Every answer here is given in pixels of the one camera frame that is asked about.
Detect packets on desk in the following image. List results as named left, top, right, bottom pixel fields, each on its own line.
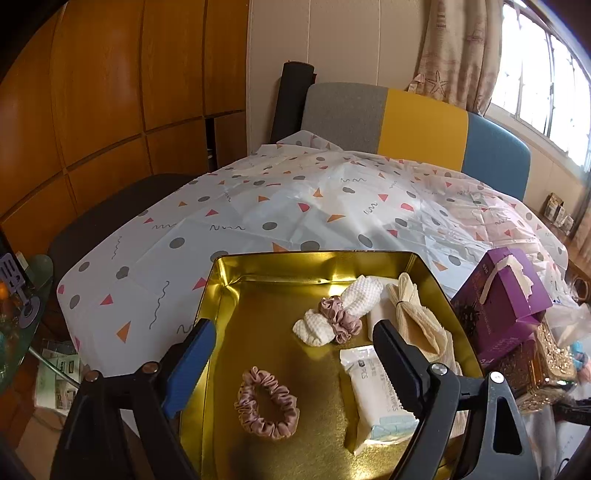
left=543, top=192, right=574, bottom=235

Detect grey yellow blue headboard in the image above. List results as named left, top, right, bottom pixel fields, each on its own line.
left=301, top=82, right=531, bottom=200

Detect wooden wardrobe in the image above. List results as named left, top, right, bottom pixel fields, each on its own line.
left=1, top=1, right=249, bottom=256

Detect pink satin scrunchie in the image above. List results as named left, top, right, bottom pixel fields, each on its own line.
left=235, top=366, right=301, bottom=441

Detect gold metal tin tray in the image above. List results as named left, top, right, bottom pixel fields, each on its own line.
left=180, top=251, right=481, bottom=479

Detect purple tissue box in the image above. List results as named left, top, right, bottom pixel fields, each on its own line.
left=451, top=247, right=553, bottom=369

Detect green glass side table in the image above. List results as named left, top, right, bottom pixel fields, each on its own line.
left=1, top=253, right=54, bottom=393

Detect white wet wipes pack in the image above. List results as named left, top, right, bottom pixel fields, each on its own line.
left=339, top=345, right=419, bottom=455

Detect window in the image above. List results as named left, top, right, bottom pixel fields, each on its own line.
left=492, top=1, right=590, bottom=171

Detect clear plastic bag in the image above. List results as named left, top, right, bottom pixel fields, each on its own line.
left=544, top=285, right=590, bottom=348

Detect beige knit cloth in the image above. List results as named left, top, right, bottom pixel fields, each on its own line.
left=385, top=271, right=463, bottom=439

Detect green paper packets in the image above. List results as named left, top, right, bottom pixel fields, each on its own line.
left=34, top=340, right=83, bottom=417

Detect black rolled mat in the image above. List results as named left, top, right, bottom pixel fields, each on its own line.
left=270, top=61, right=317, bottom=143

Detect white waffle cloth with scrunchie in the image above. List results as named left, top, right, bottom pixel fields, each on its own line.
left=291, top=275, right=384, bottom=347

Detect white foam block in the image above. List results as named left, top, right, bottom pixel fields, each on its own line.
left=367, top=276, right=398, bottom=339

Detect patterned white bed cover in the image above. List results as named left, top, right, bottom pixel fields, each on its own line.
left=57, top=131, right=572, bottom=375

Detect ornate gold tissue box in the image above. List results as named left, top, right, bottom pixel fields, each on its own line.
left=493, top=322, right=577, bottom=413

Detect blue plush doll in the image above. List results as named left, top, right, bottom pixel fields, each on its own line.
left=571, top=342, right=591, bottom=383

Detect purple character ornament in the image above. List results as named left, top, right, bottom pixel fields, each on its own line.
left=1, top=253, right=41, bottom=329

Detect beige patterned curtain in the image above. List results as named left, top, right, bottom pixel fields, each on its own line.
left=407, top=0, right=503, bottom=116

